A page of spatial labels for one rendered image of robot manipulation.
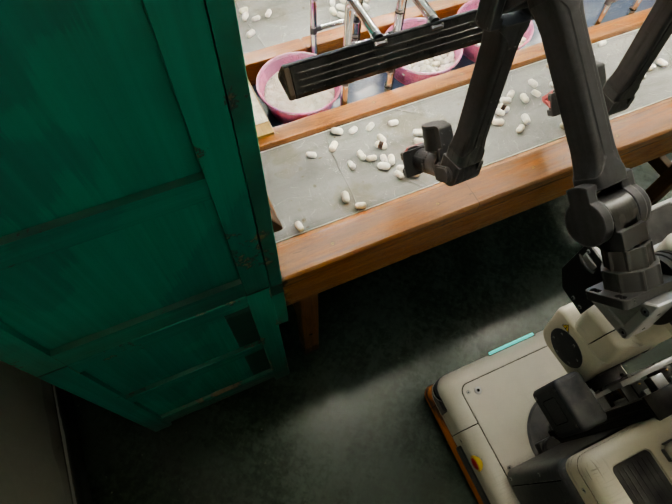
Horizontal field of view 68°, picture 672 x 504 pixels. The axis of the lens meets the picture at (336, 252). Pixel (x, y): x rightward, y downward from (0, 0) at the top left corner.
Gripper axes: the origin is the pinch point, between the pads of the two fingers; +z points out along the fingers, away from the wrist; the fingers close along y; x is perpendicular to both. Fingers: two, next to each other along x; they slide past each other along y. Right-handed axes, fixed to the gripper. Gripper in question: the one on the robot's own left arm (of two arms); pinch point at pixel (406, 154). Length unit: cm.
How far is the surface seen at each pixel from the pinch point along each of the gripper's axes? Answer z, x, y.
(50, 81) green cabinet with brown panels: -57, -37, 64
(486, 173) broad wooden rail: -0.8, 12.8, -22.8
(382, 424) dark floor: 17, 99, 21
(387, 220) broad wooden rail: -2.8, 14.8, 10.1
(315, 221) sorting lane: 5.4, 11.2, 27.3
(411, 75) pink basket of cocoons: 34.1, -14.2, -22.5
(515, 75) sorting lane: 24, -6, -54
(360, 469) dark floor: 9, 106, 35
